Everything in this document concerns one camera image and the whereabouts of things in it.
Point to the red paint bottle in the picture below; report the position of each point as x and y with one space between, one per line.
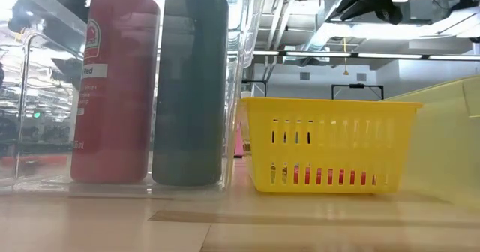
112 124

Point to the silver ventilation duct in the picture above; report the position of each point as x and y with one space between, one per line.
318 34

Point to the clear plastic bin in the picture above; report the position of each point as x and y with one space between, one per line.
37 186

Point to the dark blue paint bottle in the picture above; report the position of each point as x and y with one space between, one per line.
189 105

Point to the large translucent yellow bin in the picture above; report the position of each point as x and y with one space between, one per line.
446 150

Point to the black ceiling fixture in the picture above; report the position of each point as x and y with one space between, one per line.
18 15

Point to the green exit sign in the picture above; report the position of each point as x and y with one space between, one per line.
36 114

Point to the small yellow slotted basket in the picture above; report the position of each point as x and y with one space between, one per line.
337 154

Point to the narrow black frame stand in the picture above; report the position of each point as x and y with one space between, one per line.
255 81

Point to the wide black frame stand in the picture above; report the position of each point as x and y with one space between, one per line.
356 85

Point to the long ceiling light bar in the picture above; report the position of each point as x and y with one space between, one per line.
375 55

